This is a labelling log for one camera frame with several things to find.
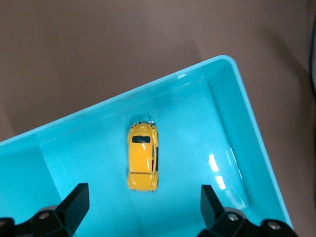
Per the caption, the turquoise plastic bin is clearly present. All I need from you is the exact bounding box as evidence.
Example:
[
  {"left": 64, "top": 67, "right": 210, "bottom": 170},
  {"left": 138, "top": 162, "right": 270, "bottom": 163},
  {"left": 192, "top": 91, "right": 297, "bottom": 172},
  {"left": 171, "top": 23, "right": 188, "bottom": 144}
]
[{"left": 0, "top": 54, "right": 293, "bottom": 237}]

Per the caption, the yellow beetle toy car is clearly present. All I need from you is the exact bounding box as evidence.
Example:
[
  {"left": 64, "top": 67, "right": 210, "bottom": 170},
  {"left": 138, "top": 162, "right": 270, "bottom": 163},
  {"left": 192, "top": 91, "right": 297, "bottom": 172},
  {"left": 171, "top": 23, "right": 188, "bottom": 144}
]
[{"left": 126, "top": 120, "right": 159, "bottom": 193}]

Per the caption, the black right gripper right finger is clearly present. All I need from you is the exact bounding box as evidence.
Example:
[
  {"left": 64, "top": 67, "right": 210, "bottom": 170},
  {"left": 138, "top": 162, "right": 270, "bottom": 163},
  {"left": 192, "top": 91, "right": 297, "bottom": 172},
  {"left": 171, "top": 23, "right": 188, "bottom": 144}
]
[{"left": 197, "top": 184, "right": 299, "bottom": 237}]

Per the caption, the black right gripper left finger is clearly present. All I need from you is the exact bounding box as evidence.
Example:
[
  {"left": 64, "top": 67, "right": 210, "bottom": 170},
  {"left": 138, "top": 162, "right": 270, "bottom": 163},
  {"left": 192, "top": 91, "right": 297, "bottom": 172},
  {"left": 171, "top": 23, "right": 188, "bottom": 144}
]
[{"left": 0, "top": 182, "right": 90, "bottom": 237}]

